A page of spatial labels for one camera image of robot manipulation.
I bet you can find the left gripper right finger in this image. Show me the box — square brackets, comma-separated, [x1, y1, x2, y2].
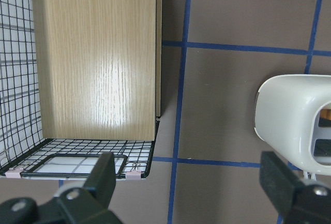
[259, 151, 330, 223]

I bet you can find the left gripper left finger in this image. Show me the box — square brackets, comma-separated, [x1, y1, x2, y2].
[1, 153, 122, 223]

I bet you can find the white two-slot toaster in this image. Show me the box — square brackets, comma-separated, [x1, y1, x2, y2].
[254, 74, 330, 175]

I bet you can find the bread slice in toaster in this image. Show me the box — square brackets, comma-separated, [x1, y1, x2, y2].
[320, 109, 331, 120]

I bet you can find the white toaster power cord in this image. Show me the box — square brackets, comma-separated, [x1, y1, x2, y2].
[303, 170, 318, 182]

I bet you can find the wire basket with wooden shelf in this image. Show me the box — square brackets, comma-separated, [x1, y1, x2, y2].
[1, 0, 162, 180]

